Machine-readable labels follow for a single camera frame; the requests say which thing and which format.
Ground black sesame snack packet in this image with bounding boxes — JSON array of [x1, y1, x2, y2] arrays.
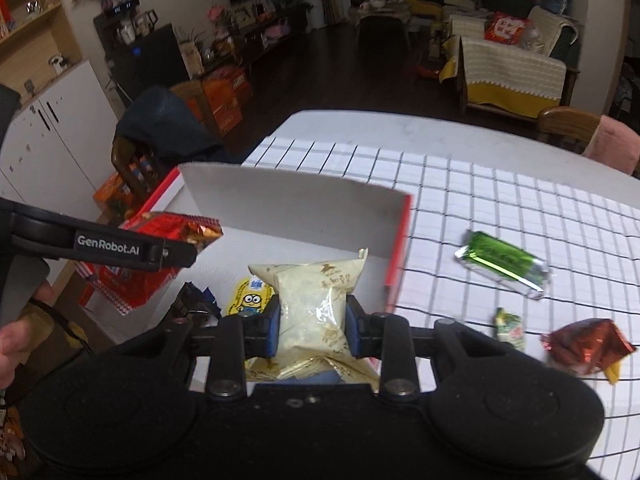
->
[[169, 282, 221, 328]]

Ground white cabinet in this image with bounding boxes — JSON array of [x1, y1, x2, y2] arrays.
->
[[1, 61, 117, 221]]

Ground chair with dark jacket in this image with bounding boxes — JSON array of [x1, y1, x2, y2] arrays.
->
[[111, 86, 233, 198]]

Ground green silver snack bar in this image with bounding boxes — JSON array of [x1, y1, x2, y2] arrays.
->
[[454, 231, 551, 300]]

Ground yellow small snack packet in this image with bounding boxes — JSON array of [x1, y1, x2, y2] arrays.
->
[[603, 360, 622, 385]]

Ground red snack bag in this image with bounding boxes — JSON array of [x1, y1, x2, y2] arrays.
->
[[75, 211, 224, 315]]

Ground brown foil snack bag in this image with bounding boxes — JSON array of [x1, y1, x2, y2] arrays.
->
[[541, 318, 636, 376]]

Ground white checkered tablecloth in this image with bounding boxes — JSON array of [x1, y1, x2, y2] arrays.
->
[[242, 135, 640, 480]]

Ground red pillow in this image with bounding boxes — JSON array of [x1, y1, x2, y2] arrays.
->
[[484, 12, 529, 46]]

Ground wooden shelf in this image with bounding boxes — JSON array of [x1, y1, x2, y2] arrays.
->
[[1, 0, 84, 102]]

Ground sofa with cream cover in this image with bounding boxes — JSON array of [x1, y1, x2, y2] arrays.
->
[[439, 6, 579, 120]]

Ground cream snack packet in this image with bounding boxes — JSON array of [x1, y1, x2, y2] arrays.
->
[[246, 248, 378, 388]]

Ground pink cushion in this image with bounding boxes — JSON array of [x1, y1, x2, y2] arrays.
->
[[582, 115, 640, 176]]

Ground red cardboard box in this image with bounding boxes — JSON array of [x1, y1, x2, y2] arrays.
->
[[97, 162, 411, 341]]

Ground orange gift boxes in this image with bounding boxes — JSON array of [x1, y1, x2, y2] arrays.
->
[[200, 64, 253, 136]]

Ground person's left hand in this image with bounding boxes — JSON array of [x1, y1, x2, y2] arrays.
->
[[0, 302, 54, 389]]

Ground wooden chair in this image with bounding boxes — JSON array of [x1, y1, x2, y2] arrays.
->
[[536, 106, 600, 154]]

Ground yellow minion snack packet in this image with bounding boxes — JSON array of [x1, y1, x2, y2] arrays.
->
[[227, 275, 274, 316]]

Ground green jelly cup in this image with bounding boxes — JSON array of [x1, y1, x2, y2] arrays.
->
[[494, 308, 526, 352]]

